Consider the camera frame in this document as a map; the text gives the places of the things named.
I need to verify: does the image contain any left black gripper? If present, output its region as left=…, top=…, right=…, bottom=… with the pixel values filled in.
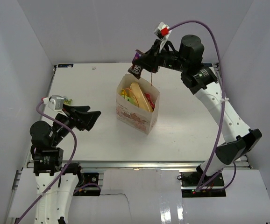
left=51, top=103, right=100, bottom=146

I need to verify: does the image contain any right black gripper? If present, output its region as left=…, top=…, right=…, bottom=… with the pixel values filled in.
left=134, top=40, right=188, bottom=74

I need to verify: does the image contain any purple candy wrapper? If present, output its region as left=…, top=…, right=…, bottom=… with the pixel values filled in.
left=128, top=49, right=146, bottom=79

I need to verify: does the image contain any yellow m&m's packet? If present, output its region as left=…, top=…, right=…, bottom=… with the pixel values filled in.
left=120, top=87, right=131, bottom=98

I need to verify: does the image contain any brown chips bag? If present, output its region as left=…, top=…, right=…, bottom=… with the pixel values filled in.
left=129, top=82, right=153, bottom=112

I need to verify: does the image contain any light green snack packet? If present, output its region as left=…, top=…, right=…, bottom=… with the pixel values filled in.
left=124, top=96, right=138, bottom=107

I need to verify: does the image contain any pink candy packet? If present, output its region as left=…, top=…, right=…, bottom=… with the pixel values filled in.
left=145, top=93, right=155, bottom=110

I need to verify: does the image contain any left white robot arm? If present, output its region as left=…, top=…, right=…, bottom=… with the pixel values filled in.
left=30, top=105, right=101, bottom=224

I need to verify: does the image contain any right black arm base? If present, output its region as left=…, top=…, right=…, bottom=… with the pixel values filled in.
left=177, top=169, right=227, bottom=198

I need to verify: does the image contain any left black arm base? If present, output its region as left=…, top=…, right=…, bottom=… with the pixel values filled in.
left=64, top=163, right=101, bottom=196

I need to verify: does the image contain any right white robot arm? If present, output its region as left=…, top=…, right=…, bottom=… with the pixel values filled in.
left=132, top=35, right=262, bottom=186

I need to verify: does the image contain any beige paper bag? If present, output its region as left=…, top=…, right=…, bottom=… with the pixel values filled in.
left=116, top=74, right=160, bottom=134

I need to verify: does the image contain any left blue label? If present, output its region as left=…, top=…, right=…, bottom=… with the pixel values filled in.
left=57, top=63, right=74, bottom=68

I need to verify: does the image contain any blue label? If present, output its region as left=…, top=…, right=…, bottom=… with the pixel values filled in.
left=57, top=63, right=74, bottom=68
left=203, top=63, right=213, bottom=67

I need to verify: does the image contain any right blue label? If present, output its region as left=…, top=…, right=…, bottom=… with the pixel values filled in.
left=203, top=63, right=213, bottom=67

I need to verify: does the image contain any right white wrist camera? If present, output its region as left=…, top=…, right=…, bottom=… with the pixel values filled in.
left=154, top=22, right=171, bottom=52

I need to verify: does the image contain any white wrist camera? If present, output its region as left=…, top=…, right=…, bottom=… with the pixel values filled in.
left=154, top=22, right=171, bottom=52
left=42, top=95, right=65, bottom=112

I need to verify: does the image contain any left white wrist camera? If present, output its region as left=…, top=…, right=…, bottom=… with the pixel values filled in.
left=42, top=95, right=65, bottom=112

